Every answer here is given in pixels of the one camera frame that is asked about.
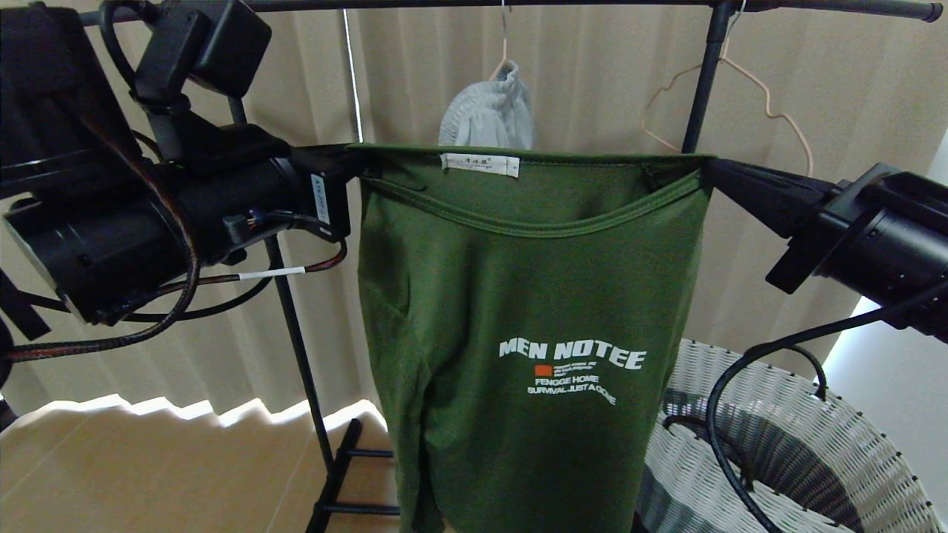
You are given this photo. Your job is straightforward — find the pale grey shorts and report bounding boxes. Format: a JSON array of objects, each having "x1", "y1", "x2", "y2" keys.
[{"x1": 438, "y1": 61, "x2": 535, "y2": 150}]

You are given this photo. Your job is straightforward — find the white laundry basket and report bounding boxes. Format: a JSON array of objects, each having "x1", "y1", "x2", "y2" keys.
[{"x1": 637, "y1": 339, "x2": 945, "y2": 533}]

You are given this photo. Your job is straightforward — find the pink clothes hanger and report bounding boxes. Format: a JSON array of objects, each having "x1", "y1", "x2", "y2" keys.
[
  {"x1": 641, "y1": 0, "x2": 814, "y2": 178},
  {"x1": 489, "y1": 0, "x2": 519, "y2": 82}
]

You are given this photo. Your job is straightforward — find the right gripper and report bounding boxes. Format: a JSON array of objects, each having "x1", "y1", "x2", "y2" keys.
[{"x1": 767, "y1": 163, "x2": 948, "y2": 341}]

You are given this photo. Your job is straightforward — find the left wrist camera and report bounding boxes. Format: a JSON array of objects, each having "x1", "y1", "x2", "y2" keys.
[{"x1": 100, "y1": 0, "x2": 273, "y2": 160}]

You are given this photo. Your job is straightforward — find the green garment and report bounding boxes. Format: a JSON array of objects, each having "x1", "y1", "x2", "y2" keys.
[{"x1": 348, "y1": 143, "x2": 715, "y2": 533}]

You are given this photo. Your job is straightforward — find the beige curtain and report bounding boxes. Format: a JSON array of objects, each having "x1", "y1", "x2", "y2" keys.
[{"x1": 0, "y1": 0, "x2": 948, "y2": 419}]

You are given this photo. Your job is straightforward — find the black cable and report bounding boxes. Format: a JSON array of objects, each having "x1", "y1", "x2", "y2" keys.
[
  {"x1": 122, "y1": 278, "x2": 275, "y2": 324},
  {"x1": 706, "y1": 285, "x2": 948, "y2": 533}
]

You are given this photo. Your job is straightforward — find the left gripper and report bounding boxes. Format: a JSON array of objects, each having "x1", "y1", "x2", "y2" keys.
[{"x1": 4, "y1": 155, "x2": 353, "y2": 324}]

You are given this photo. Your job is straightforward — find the black clothes rack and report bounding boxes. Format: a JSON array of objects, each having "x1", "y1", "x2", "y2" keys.
[{"x1": 78, "y1": 0, "x2": 934, "y2": 533}]

